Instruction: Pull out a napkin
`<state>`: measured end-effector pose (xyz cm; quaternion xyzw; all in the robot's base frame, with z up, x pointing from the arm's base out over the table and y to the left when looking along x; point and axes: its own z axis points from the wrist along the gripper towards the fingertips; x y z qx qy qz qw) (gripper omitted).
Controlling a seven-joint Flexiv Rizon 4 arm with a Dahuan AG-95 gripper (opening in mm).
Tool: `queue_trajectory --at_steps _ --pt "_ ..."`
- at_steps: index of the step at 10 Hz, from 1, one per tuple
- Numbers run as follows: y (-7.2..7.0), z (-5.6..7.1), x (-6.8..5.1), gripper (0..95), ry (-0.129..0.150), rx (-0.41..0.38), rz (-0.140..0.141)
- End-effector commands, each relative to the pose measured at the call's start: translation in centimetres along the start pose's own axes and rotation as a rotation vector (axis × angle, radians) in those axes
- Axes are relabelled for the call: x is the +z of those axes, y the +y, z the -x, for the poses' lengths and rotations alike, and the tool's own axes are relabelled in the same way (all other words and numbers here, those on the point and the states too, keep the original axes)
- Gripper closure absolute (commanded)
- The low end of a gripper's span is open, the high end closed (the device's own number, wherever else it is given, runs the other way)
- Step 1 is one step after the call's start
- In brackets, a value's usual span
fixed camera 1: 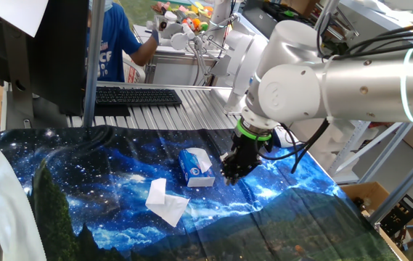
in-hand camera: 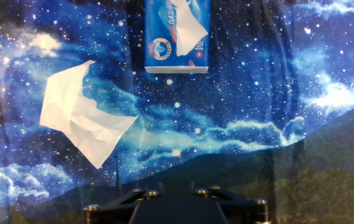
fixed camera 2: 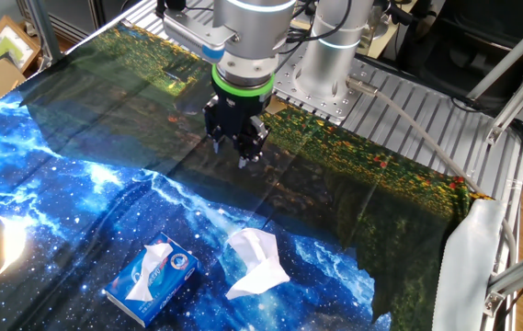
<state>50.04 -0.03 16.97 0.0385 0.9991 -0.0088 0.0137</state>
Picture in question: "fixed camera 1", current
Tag orange plush toy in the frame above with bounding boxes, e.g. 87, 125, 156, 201
181, 17, 210, 33

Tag white background robot link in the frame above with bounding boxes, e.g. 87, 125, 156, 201
224, 27, 269, 114

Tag dark grey storage case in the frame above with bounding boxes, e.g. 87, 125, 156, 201
242, 0, 318, 39

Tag white cloth sheet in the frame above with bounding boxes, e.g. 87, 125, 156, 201
0, 136, 47, 261

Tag pink plush toy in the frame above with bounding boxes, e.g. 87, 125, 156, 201
150, 1, 173, 15

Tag starry night sky tablecloth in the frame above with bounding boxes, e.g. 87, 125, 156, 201
0, 125, 401, 261

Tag grey metal shelf rack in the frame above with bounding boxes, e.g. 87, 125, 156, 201
327, 121, 413, 225

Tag brown cardboard box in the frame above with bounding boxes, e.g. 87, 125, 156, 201
340, 181, 413, 261

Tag loose white napkin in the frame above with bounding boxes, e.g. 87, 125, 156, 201
144, 178, 191, 228

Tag person in blue shirt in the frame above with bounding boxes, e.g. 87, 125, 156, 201
86, 0, 144, 83

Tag white paper sheet on monitor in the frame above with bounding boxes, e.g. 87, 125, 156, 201
0, 0, 49, 38

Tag grey aluminium pole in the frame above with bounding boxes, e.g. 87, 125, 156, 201
82, 0, 106, 128

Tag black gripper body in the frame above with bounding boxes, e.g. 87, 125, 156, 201
227, 132, 271, 170

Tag black computer monitor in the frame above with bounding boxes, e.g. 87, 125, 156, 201
0, 0, 90, 117

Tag white bag with red print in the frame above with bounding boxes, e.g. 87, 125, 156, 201
122, 52, 147, 84

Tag black perforated metal bracket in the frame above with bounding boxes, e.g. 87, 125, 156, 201
380, 194, 413, 239

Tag blue tissue pack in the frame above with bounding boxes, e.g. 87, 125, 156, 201
178, 147, 217, 189

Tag person's bare forearm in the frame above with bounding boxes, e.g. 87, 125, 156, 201
129, 34, 160, 68

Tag black desk pad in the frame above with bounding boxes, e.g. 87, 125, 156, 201
84, 103, 131, 117

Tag white articulated haptic device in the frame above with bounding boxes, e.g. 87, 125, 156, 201
146, 10, 229, 86

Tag white napkin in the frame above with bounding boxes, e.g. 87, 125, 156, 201
186, 147, 213, 173
144, 178, 191, 228

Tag black keyboard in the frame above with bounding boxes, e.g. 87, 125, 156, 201
95, 86, 184, 107

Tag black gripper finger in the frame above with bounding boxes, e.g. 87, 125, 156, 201
221, 152, 238, 186
237, 161, 261, 181

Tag white foam blocks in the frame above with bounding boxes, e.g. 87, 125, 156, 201
289, 119, 359, 171

